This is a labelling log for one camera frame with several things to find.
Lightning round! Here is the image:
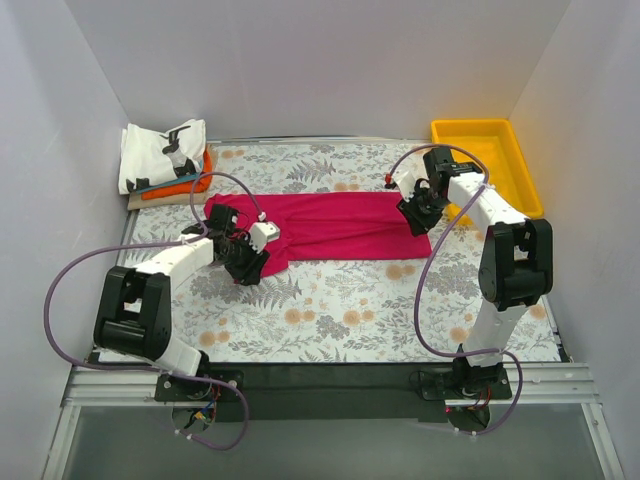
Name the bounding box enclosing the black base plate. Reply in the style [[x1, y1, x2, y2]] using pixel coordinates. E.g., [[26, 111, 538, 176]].
[[154, 362, 517, 423]]

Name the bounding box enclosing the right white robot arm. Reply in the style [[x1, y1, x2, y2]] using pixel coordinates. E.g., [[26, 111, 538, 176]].
[[385, 144, 553, 398]]

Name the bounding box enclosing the beige folded t shirt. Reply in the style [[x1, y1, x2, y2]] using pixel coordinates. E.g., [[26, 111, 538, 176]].
[[127, 192, 210, 211]]

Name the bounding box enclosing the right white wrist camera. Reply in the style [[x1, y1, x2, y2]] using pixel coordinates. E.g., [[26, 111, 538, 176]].
[[385, 170, 419, 202]]

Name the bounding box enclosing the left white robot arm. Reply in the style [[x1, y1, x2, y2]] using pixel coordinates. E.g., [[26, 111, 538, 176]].
[[93, 205, 280, 400]]

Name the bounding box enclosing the orange folded t shirt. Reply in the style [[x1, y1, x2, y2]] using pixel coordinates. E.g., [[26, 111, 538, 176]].
[[141, 149, 218, 201]]

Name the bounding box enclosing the magenta t shirt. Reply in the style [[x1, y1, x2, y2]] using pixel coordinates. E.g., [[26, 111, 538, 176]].
[[204, 190, 434, 281]]

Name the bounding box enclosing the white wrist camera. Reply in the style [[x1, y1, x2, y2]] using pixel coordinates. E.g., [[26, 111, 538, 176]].
[[385, 170, 419, 202], [249, 221, 280, 253]]

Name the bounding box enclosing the yellow plastic bin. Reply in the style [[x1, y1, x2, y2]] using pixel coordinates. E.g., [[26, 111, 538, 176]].
[[431, 118, 544, 218]]

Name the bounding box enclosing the aluminium front rail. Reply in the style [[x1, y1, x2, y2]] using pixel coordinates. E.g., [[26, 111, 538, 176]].
[[43, 363, 625, 479]]

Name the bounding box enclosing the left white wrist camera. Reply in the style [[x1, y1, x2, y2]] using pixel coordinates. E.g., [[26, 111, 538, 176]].
[[249, 221, 280, 253]]

